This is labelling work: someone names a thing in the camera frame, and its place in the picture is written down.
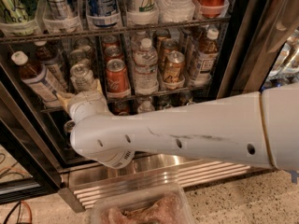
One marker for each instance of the water bottle bottom shelf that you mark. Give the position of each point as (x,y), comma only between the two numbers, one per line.
(146,106)

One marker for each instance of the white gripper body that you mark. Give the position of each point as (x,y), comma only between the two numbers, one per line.
(83,99)

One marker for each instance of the silver 7up can front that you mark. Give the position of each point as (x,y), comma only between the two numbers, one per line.
(81,77)

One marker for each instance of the brown tea bottle left front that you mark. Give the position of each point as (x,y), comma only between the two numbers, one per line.
(39,79)

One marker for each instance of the clear plastic food container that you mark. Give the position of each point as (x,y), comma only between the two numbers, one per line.
(165,204)

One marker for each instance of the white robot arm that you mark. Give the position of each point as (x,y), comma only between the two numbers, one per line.
(258,129)

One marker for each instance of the gold can front middle shelf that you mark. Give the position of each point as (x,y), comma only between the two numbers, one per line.
(173,67)

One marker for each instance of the silver 7up can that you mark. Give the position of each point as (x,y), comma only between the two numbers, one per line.
(79,56)
(81,77)

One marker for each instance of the clear water bottle middle shelf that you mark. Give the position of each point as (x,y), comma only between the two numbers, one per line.
(146,65)

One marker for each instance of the blue pepsi can bottom shelf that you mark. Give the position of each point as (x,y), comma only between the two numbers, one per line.
(68,126)

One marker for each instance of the red coca-cola can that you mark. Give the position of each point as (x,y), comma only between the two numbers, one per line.
(117,76)
(113,52)

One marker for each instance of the brown tea bottle left rear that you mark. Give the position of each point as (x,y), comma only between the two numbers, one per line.
(49,55)

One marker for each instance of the green bottle top left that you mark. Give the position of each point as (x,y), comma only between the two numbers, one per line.
(18,12)

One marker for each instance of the steel fridge vent grille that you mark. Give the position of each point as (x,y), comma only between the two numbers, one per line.
(82,186)

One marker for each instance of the brown tea bottle right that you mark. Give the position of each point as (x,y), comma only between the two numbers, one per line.
(206,55)

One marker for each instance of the open glass fridge door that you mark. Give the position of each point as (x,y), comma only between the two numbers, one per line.
(256,32)

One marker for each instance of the red coca-cola can front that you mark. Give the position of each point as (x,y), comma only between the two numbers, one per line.
(117,76)

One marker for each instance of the red can bottom shelf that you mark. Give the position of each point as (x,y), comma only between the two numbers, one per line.
(121,108)

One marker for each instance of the brown tea bottle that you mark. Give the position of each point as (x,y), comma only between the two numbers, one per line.
(39,79)
(49,55)
(206,55)

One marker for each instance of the gold can shelf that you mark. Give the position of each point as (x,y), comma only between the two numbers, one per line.
(167,45)
(173,67)

